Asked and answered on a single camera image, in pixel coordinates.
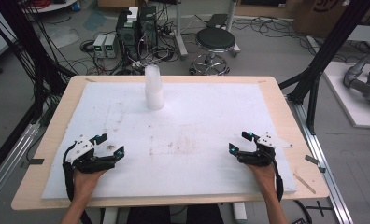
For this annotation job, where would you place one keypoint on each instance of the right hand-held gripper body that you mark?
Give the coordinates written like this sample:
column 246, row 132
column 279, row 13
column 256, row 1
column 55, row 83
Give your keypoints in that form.
column 272, row 141

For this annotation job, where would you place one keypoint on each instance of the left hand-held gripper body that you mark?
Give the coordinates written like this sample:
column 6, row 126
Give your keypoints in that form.
column 80, row 148

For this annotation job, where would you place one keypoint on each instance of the stack of white plastic cups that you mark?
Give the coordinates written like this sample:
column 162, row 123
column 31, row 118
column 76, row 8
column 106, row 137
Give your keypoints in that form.
column 154, row 90

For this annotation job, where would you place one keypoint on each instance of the person's left hand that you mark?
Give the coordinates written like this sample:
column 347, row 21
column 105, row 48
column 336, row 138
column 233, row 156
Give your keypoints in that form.
column 83, row 185

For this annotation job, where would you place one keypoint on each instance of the person's right hand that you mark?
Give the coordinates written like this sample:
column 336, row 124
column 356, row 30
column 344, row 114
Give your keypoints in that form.
column 265, row 179

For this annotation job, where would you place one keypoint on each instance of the wooden table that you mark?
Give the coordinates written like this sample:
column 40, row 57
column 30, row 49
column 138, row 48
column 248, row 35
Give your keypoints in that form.
column 284, row 124

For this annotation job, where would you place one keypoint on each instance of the black tape piece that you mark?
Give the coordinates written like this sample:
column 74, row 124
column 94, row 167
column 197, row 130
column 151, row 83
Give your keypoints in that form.
column 36, row 161
column 311, row 160

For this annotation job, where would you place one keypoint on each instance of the white foam mat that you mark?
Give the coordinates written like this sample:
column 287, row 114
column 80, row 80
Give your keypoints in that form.
column 189, row 171

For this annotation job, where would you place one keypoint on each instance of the thin wooden stick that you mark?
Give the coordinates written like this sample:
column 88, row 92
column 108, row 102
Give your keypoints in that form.
column 304, row 183

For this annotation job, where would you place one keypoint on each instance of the white table leg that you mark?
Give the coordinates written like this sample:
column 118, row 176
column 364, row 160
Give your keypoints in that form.
column 110, row 216
column 239, row 213

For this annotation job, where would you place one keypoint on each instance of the person's legs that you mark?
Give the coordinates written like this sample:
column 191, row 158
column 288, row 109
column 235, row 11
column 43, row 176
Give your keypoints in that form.
column 173, row 216

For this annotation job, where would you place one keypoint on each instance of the white base board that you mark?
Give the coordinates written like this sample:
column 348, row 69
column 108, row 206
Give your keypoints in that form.
column 348, row 102

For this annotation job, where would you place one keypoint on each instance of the grey bench power supply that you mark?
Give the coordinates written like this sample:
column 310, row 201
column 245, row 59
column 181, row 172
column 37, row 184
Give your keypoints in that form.
column 99, row 45
column 111, row 45

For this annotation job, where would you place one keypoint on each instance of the black round stool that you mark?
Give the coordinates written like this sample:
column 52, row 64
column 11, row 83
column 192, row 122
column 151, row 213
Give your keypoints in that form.
column 215, row 39

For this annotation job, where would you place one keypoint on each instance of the black computer tower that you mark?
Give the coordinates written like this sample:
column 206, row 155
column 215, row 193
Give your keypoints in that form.
column 148, row 26
column 127, row 35

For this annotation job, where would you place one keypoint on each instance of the grey stand leg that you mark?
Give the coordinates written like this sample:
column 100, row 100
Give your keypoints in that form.
column 180, row 34
column 233, row 28

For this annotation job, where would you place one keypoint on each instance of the clear plastic sheet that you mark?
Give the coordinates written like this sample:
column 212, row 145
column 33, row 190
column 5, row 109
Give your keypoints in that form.
column 63, row 35

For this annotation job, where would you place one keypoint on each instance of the flat black device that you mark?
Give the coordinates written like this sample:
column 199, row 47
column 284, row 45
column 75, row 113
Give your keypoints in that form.
column 217, row 20

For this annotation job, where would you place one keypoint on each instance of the small white box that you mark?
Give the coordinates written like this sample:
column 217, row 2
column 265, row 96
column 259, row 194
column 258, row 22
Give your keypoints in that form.
column 132, row 14

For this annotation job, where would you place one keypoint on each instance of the cardboard box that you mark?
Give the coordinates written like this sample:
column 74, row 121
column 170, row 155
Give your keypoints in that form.
column 317, row 15

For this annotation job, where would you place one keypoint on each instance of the round white table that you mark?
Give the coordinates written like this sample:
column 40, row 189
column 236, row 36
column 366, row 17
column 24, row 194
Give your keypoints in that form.
column 49, row 5

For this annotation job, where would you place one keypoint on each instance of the aluminium rail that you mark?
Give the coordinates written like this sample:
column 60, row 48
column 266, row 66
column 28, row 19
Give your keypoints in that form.
column 11, row 161
column 323, row 165

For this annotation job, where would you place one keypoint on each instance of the black metal frame post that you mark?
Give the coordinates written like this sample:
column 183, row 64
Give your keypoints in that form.
column 21, row 46
column 324, row 49

